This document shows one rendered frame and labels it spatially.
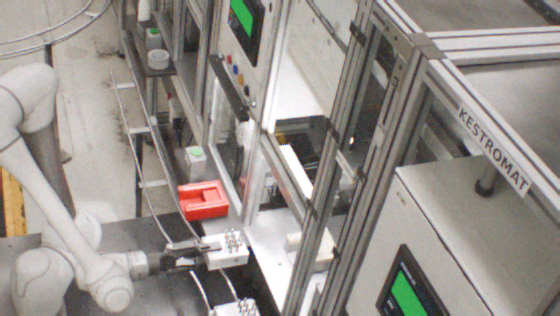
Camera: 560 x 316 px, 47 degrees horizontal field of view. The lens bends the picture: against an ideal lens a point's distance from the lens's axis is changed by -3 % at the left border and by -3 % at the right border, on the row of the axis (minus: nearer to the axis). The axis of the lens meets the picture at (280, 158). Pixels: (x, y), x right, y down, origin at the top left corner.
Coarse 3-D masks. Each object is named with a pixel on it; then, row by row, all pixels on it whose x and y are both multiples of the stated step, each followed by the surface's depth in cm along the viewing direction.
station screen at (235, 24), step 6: (246, 0) 189; (246, 6) 189; (234, 12) 200; (252, 12) 185; (228, 18) 206; (234, 18) 201; (252, 18) 186; (228, 24) 207; (234, 24) 202; (240, 24) 196; (252, 24) 187; (234, 30) 202; (240, 30) 197; (240, 36) 198; (246, 36) 193; (240, 42) 198; (246, 42) 193; (246, 48) 194; (246, 54) 195
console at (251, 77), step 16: (224, 0) 215; (256, 0) 185; (272, 0) 176; (224, 16) 218; (256, 16) 186; (272, 16) 178; (224, 32) 220; (256, 32) 187; (272, 32) 181; (224, 48) 222; (240, 48) 206; (256, 48) 190; (240, 64) 208; (256, 64) 194; (240, 80) 207; (256, 80) 196; (256, 96) 198; (256, 112) 200
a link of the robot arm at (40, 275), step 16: (32, 256) 201; (48, 256) 203; (16, 272) 198; (32, 272) 197; (48, 272) 199; (64, 272) 207; (16, 288) 199; (32, 288) 197; (48, 288) 200; (64, 288) 209; (16, 304) 203; (32, 304) 201; (48, 304) 204
